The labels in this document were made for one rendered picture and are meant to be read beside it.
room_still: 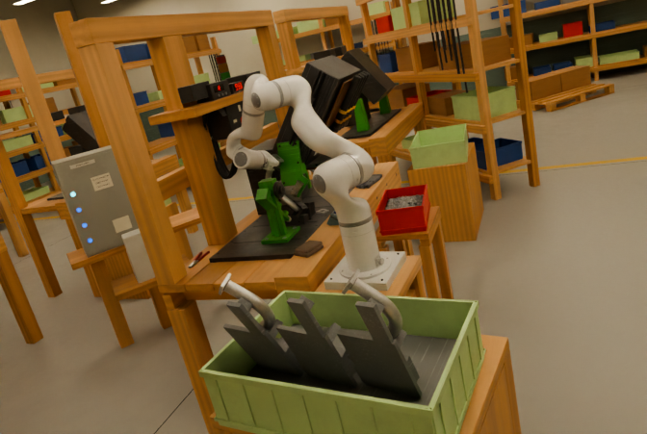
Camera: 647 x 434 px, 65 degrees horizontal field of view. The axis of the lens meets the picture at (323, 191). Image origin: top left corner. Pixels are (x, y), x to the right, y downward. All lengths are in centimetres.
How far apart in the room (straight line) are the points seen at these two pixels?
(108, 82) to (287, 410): 133
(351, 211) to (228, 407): 72
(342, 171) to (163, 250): 86
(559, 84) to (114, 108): 778
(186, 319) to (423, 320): 113
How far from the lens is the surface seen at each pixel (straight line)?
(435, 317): 147
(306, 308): 117
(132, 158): 208
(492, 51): 488
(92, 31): 208
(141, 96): 769
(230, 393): 139
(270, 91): 182
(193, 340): 232
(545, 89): 888
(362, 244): 178
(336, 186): 165
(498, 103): 493
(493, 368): 147
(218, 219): 246
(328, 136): 176
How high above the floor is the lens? 167
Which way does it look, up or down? 16 degrees down
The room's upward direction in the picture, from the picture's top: 13 degrees counter-clockwise
